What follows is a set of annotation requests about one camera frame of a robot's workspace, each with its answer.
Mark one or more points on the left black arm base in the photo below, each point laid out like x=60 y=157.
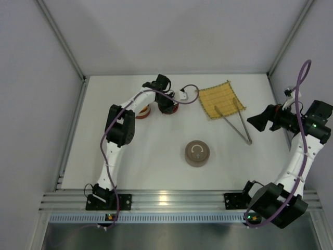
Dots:
x=122 y=201

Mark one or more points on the beige round lid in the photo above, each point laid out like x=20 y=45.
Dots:
x=197 y=149

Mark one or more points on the bamboo mat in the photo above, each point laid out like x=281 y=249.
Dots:
x=222 y=96

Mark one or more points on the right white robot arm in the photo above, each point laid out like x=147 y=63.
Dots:
x=280 y=202

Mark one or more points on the red-based steel container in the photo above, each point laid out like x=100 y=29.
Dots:
x=144 y=113

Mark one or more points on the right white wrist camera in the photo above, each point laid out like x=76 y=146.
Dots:
x=290 y=94

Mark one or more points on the beige-based steel container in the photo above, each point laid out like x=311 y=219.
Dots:
x=194 y=162

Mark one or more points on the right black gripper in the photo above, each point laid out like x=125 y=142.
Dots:
x=272 y=119

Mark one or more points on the slotted grey cable duct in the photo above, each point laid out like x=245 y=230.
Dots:
x=169 y=217

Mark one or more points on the red round lid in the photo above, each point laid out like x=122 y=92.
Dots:
x=171 y=110

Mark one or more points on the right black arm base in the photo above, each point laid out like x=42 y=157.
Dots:
x=234 y=201

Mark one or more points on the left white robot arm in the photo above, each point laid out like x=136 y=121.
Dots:
x=119 y=132

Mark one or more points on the aluminium front rail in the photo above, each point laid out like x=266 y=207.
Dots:
x=143 y=201

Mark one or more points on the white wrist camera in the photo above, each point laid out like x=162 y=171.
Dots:
x=290 y=94
x=182 y=96

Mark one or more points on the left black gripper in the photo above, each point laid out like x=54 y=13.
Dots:
x=166 y=102

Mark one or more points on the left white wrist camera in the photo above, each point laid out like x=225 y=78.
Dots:
x=182 y=96

